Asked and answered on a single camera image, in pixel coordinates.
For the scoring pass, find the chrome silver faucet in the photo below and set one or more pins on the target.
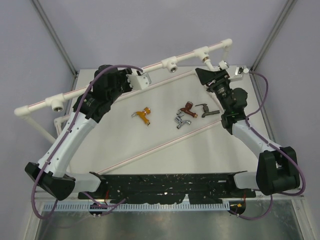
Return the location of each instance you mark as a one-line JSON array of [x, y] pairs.
[[180, 122]]

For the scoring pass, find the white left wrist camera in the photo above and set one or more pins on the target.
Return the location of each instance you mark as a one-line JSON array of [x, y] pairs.
[[139, 82]]

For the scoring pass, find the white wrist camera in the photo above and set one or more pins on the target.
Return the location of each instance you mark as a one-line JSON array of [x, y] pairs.
[[139, 82], [237, 72]]

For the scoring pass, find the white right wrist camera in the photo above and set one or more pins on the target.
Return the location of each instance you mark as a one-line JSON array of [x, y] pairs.
[[237, 72]]

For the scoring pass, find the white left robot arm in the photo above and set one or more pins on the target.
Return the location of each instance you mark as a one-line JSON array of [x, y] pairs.
[[50, 172]]

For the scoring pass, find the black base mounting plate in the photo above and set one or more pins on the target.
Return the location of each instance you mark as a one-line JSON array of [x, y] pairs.
[[169, 189]]

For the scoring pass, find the white pipe frame rack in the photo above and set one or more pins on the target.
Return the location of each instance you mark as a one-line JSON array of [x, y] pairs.
[[170, 64]]

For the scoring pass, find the red brown faucet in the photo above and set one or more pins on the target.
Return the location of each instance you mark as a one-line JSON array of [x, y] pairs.
[[187, 110]]

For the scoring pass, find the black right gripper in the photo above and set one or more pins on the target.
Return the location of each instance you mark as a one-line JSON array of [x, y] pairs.
[[213, 79]]

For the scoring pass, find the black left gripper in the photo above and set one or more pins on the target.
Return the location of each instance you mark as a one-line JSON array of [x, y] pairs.
[[122, 74]]

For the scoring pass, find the white chrome knob faucet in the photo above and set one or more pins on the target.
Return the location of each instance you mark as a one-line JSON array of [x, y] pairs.
[[222, 65]]

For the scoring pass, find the white slotted cable duct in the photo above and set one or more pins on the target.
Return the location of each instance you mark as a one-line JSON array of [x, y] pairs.
[[185, 206]]

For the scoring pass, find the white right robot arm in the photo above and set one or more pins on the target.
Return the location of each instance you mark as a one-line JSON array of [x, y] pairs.
[[277, 170]]

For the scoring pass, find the orange faucet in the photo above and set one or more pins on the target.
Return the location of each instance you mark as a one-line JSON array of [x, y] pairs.
[[143, 115]]

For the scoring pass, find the dark grey lever faucet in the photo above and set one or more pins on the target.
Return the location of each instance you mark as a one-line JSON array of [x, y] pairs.
[[206, 111]]

